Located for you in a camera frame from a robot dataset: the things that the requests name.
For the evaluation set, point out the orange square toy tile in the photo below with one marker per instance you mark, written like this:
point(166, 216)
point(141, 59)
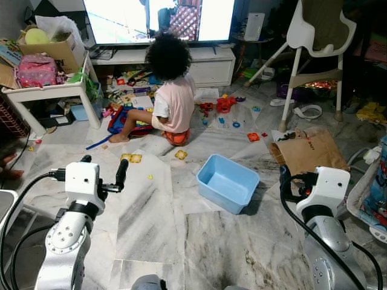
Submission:
point(253, 136)

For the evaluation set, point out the grey robot left leg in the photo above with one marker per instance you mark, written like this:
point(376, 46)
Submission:
point(148, 284)

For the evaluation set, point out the orange ball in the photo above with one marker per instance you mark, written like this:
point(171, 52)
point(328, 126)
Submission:
point(176, 138)

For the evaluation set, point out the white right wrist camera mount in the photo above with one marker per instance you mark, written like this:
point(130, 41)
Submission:
point(329, 186)

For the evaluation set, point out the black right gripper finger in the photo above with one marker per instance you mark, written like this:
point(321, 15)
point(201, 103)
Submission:
point(285, 180)

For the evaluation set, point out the white plastic bag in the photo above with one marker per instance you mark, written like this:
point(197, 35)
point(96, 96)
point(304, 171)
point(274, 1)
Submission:
point(60, 27)

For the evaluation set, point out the blue and red toy bag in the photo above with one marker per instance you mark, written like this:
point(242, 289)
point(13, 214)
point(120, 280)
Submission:
point(121, 121)

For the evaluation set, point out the flat screen television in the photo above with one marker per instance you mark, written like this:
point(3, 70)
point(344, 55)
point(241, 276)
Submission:
point(121, 24)

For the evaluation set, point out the white upright box device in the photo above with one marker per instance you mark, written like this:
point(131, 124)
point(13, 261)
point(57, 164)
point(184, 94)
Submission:
point(254, 27)

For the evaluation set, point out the child in pink shirt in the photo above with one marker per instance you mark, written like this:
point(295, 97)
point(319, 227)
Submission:
point(178, 103)

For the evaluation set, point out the small blue storage box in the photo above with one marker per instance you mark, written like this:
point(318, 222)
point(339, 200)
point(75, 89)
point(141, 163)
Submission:
point(80, 113)

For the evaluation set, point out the red plastic toy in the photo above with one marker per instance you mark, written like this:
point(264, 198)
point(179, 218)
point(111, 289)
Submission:
point(225, 104)

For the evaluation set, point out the small white table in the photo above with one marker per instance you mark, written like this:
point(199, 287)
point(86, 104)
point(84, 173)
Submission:
point(42, 93)

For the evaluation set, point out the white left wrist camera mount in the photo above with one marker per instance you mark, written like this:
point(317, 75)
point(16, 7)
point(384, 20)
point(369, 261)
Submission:
point(81, 181)

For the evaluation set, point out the yellow square toy tile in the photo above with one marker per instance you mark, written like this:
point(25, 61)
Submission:
point(125, 158)
point(181, 154)
point(136, 159)

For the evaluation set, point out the green plastic bag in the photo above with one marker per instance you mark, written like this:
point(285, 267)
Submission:
point(87, 81)

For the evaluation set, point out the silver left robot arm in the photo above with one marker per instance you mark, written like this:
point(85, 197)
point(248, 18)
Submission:
point(66, 241)

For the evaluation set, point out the white television cabinet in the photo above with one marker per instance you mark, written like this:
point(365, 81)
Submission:
point(211, 66)

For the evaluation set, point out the brown paper bag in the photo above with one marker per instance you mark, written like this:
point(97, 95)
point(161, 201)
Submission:
point(314, 154)

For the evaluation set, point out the light blue plastic tub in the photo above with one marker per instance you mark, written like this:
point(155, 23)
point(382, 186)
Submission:
point(227, 181)

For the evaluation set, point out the blue patterned baby bouncer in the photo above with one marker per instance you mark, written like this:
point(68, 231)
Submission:
point(375, 193)

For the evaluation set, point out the white baby high chair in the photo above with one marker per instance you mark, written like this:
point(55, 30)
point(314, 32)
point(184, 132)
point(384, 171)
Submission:
point(300, 30)

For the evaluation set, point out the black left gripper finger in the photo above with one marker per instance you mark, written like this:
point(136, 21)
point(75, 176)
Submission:
point(122, 171)
point(86, 159)

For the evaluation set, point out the pink patterned bag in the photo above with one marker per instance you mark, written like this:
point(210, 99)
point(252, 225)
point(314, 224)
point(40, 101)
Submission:
point(36, 71)

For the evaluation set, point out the brown cardboard box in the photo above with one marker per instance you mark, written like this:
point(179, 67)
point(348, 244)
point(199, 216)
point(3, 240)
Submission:
point(63, 51)

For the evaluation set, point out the yellow green round disc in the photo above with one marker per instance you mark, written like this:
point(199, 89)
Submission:
point(36, 36)

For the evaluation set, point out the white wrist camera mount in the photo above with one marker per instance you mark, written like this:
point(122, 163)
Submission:
point(81, 181)
point(329, 186)

